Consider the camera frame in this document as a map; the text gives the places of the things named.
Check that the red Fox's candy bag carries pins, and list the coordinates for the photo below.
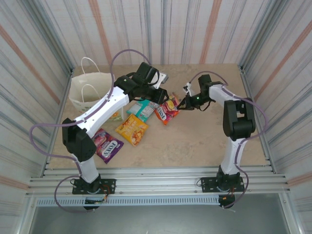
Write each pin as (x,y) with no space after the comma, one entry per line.
(167,111)

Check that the teal snack bag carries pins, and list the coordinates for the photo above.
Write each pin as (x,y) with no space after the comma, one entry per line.
(141,109)

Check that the yellow corn chip bag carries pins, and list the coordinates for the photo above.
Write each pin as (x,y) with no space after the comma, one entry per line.
(131,130)

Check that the white floral paper bag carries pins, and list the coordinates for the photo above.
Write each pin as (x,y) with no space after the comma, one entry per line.
(85,85)

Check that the purple Fox's candy bag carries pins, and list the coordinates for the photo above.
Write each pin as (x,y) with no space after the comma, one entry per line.
(109,148)

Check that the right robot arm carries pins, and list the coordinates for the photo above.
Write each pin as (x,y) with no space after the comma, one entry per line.
(239,122)

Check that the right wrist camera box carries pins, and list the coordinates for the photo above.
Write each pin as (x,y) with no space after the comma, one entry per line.
(187,89)

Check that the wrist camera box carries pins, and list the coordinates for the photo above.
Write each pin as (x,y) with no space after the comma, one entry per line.
(162,78)
(187,89)

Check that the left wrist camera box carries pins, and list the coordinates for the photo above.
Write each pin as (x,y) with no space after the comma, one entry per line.
(162,78)

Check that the metal table side rail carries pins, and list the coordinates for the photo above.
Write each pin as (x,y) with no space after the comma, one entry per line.
(250,95)
(64,100)

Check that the metal corner post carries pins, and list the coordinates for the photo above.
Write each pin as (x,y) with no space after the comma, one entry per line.
(69,64)
(243,62)

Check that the aluminium mounting rail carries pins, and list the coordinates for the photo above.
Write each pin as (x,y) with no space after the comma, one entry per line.
(156,180)

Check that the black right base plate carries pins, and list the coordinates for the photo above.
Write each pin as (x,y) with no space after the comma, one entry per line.
(208,184)

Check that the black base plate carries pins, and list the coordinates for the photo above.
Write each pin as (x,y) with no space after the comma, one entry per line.
(108,186)
(208,184)

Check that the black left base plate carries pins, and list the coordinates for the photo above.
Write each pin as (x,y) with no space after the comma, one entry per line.
(108,186)

